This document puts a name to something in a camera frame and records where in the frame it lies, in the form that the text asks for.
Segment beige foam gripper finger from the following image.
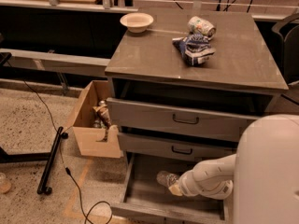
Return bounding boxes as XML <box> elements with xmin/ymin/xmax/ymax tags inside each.
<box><xmin>168</xmin><ymin>184</ymin><xmax>182</xmax><ymax>196</ymax></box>

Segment clear plastic water bottle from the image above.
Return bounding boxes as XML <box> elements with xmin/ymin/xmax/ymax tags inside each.
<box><xmin>156</xmin><ymin>171</ymin><xmax>179</xmax><ymax>189</ymax></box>

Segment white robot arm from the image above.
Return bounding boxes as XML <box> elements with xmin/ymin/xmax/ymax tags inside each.
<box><xmin>170</xmin><ymin>114</ymin><xmax>299</xmax><ymax>224</ymax></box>

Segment grey bottom drawer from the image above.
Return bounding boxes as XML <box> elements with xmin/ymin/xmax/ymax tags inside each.
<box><xmin>111</xmin><ymin>153</ymin><xmax>229</xmax><ymax>224</ymax></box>

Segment grey drawer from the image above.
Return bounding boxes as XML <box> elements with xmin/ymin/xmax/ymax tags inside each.
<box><xmin>118</xmin><ymin>133</ymin><xmax>236</xmax><ymax>161</ymax></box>
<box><xmin>111</xmin><ymin>153</ymin><xmax>229</xmax><ymax>224</ymax></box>
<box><xmin>107</xmin><ymin>98</ymin><xmax>259</xmax><ymax>142</ymax></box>

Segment grey middle drawer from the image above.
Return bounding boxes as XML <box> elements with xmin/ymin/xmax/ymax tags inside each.
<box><xmin>118</xmin><ymin>133</ymin><xmax>236</xmax><ymax>161</ymax></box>

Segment grey top drawer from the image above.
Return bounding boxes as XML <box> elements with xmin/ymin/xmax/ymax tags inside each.
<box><xmin>107</xmin><ymin>98</ymin><xmax>259</xmax><ymax>142</ymax></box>

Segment grey drawer cabinet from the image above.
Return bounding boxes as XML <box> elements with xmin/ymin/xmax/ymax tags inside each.
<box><xmin>104</xmin><ymin>10</ymin><xmax>289</xmax><ymax>179</ymax></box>

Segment cardboard box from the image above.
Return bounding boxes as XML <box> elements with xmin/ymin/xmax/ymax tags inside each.
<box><xmin>64</xmin><ymin>80</ymin><xmax>122</xmax><ymax>158</ymax></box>

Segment items inside cardboard box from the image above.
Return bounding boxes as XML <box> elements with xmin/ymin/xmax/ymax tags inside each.
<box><xmin>93</xmin><ymin>100</ymin><xmax>111</xmax><ymax>141</ymax></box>

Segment black table leg base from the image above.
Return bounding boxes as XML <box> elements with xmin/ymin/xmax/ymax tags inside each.
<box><xmin>0</xmin><ymin>127</ymin><xmax>68</xmax><ymax>195</ymax></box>

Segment blue white chip bag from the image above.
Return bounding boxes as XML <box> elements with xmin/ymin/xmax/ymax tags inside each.
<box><xmin>172</xmin><ymin>34</ymin><xmax>216</xmax><ymax>66</ymax></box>

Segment crushed soda can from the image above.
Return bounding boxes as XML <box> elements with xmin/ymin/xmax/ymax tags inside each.
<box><xmin>188</xmin><ymin>16</ymin><xmax>216</xmax><ymax>40</ymax></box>

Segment round object on floor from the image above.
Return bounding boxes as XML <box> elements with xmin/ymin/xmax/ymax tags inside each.
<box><xmin>0</xmin><ymin>173</ymin><xmax>11</xmax><ymax>194</ymax></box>

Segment white bowl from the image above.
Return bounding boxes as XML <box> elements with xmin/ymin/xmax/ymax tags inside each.
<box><xmin>120</xmin><ymin>12</ymin><xmax>153</xmax><ymax>33</ymax></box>

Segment black cable on floor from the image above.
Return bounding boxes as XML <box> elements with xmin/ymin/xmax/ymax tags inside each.
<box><xmin>6</xmin><ymin>59</ymin><xmax>114</xmax><ymax>224</ymax></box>

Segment grey metal bench rail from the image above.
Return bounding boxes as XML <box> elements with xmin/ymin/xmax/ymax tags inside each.
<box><xmin>0</xmin><ymin>49</ymin><xmax>109</xmax><ymax>77</ymax></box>

